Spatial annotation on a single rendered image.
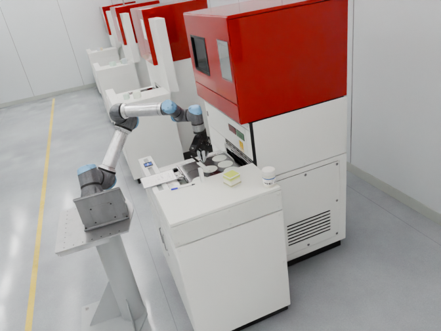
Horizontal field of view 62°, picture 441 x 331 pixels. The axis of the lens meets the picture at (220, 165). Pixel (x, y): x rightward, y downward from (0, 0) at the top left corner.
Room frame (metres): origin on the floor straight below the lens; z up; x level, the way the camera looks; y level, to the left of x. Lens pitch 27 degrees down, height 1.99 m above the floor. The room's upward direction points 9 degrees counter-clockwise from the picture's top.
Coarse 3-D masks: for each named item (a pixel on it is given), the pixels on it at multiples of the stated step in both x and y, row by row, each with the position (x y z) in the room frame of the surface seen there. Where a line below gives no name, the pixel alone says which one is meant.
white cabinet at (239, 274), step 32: (160, 224) 1.92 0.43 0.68; (256, 224) 1.61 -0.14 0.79; (192, 256) 1.50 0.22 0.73; (224, 256) 1.55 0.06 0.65; (256, 256) 1.61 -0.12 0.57; (192, 288) 1.49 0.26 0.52; (224, 288) 1.54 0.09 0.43; (256, 288) 1.60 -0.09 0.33; (288, 288) 1.66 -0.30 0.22; (192, 320) 1.51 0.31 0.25; (224, 320) 1.53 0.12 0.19; (256, 320) 1.62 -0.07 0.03
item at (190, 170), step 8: (224, 152) 2.34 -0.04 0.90; (200, 160) 2.28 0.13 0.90; (208, 160) 2.26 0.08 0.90; (224, 160) 2.22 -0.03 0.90; (232, 160) 2.20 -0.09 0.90; (184, 168) 2.20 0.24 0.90; (192, 168) 2.18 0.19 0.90; (224, 168) 2.10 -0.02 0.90; (192, 176) 2.07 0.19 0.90; (208, 176) 2.03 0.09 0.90
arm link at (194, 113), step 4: (196, 104) 2.11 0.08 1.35; (188, 108) 2.08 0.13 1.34; (192, 108) 2.06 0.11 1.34; (196, 108) 2.05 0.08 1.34; (200, 108) 2.07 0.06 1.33; (188, 112) 2.08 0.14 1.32; (192, 112) 2.05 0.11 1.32; (196, 112) 2.05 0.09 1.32; (200, 112) 2.06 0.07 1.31; (188, 116) 2.07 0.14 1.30; (192, 116) 2.06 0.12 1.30; (196, 116) 2.05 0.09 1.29; (200, 116) 2.06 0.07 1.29; (188, 120) 2.08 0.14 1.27; (192, 120) 2.06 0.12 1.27; (196, 120) 2.05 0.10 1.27; (200, 120) 2.06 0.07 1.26; (192, 124) 2.06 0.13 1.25; (196, 124) 2.05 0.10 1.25; (200, 124) 2.05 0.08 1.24
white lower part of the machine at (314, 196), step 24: (312, 168) 2.12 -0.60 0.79; (336, 168) 2.18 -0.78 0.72; (288, 192) 2.06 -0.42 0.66; (312, 192) 2.12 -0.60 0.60; (336, 192) 2.18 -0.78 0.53; (288, 216) 2.06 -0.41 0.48; (312, 216) 2.12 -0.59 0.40; (336, 216) 2.18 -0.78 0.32; (288, 240) 2.05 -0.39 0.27; (312, 240) 2.11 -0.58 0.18; (336, 240) 2.18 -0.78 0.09; (288, 264) 2.07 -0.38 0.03
